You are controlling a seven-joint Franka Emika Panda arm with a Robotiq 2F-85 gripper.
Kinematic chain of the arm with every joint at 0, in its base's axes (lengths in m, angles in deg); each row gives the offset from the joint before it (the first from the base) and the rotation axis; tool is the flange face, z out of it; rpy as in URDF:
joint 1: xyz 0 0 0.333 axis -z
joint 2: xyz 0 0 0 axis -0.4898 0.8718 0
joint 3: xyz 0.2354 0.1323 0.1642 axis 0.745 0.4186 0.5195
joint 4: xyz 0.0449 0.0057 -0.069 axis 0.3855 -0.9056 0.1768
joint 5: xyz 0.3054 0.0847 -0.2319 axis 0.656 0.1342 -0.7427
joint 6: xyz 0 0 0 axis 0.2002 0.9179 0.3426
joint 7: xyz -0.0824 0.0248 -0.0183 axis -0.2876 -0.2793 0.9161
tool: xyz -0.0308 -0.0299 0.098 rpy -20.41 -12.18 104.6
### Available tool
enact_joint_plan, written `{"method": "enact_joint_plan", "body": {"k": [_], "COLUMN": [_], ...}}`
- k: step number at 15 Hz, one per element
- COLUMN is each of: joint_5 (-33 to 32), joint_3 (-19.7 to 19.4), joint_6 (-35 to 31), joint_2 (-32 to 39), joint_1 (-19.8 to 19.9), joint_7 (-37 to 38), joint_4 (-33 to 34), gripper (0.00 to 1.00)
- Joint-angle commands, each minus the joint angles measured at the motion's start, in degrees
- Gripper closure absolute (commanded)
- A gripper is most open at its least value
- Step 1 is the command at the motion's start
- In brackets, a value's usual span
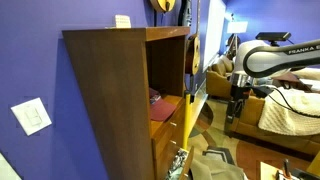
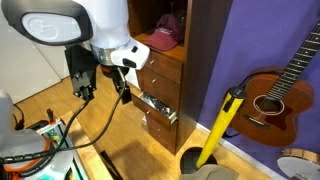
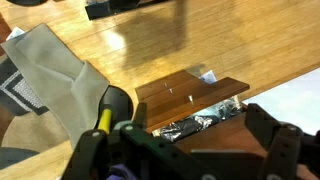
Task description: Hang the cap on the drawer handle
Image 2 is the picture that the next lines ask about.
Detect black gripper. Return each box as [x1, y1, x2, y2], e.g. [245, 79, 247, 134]
[101, 65, 132, 104]

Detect maroon baseball cap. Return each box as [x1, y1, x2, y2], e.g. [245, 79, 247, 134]
[143, 14, 184, 51]

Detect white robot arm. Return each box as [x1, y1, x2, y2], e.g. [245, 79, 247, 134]
[1, 0, 150, 104]

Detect open wooden drawer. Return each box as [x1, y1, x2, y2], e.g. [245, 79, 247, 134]
[132, 92, 177, 130]

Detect brown wooden drawer cabinet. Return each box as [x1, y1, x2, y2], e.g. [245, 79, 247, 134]
[128, 0, 233, 154]

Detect yellow pole stand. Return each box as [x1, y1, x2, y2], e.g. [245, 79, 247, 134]
[180, 87, 246, 174]

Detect grey cloth on floor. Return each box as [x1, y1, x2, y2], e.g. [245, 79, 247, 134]
[179, 164, 239, 180]

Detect acoustic guitar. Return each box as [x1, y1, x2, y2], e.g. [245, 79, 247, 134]
[231, 23, 320, 147]

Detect banjo with white head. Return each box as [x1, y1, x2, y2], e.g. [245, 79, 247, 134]
[277, 148, 320, 180]

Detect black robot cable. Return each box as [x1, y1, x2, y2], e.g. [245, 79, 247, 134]
[0, 68, 127, 165]

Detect robot base with orange ring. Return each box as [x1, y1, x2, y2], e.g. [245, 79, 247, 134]
[0, 90, 81, 180]

